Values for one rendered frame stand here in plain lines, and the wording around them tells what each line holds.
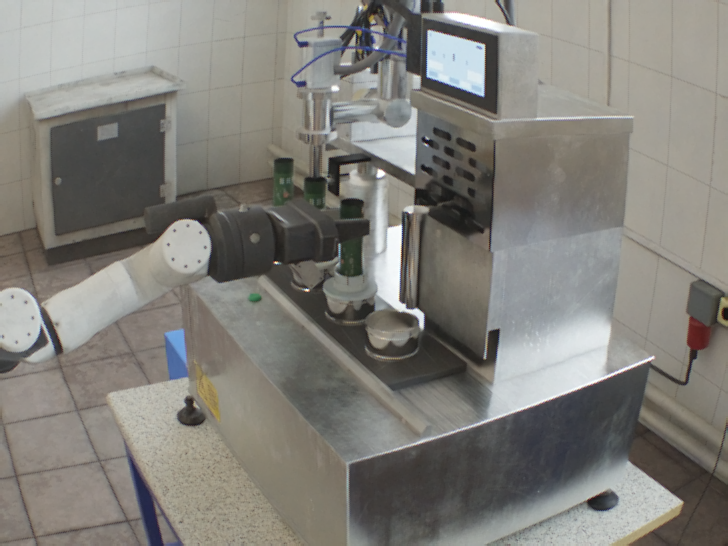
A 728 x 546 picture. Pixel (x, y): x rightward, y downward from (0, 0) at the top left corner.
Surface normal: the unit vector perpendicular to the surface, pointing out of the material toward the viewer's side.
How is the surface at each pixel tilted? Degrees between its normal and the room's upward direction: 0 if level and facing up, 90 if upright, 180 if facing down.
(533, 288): 90
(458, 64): 90
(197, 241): 58
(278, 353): 0
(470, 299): 90
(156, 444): 0
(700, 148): 90
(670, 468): 0
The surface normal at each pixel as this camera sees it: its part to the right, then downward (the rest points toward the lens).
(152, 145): 0.49, 0.37
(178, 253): 0.44, -0.16
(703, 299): -0.87, 0.18
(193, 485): 0.03, -0.91
